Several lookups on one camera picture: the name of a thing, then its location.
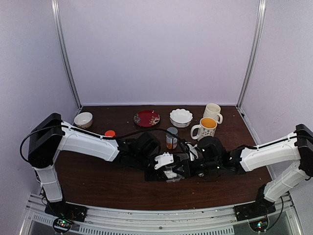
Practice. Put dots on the right aluminium frame post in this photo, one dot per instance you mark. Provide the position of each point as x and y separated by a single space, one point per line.
261 14

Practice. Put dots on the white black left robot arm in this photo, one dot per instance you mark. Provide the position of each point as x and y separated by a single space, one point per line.
53 135

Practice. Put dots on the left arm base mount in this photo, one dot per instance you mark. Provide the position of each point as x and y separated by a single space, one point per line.
66 215

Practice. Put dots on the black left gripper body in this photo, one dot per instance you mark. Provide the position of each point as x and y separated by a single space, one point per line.
149 176

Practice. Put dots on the red floral plate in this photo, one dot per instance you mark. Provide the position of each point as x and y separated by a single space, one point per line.
146 118

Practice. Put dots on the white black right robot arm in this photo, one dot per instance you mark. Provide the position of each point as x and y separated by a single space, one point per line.
296 147

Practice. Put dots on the aluminium frame post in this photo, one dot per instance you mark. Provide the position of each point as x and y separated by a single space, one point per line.
261 14
65 59

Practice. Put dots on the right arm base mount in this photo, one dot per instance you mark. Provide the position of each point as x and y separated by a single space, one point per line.
256 214

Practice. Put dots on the floral mug yellow inside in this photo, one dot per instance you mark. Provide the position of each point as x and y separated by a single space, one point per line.
206 128

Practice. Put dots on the white patterned rice bowl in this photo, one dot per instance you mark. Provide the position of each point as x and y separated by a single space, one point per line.
83 120

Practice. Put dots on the white scalloped bowl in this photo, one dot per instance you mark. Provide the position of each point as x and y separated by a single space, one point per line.
181 118

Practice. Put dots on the front aluminium rail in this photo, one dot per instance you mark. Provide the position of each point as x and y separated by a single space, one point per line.
208 221

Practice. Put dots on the cream ribbed ceramic mug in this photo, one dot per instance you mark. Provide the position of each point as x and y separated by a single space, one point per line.
213 111

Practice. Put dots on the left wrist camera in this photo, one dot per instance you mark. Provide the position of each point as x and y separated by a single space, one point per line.
163 160

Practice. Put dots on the small white pill bottle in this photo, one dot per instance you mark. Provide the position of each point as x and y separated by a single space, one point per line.
171 176

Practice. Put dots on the left aluminium frame post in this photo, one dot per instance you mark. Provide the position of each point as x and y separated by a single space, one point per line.
65 59

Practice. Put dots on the orange pill bottle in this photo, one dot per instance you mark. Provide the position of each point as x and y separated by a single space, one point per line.
110 133

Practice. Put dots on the grey lid supplement bottle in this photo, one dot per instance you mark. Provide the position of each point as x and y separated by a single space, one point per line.
171 140

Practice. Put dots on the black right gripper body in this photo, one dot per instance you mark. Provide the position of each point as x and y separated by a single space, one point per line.
209 167

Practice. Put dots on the clear plastic pill organizer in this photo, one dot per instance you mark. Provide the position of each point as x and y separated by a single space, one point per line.
176 167

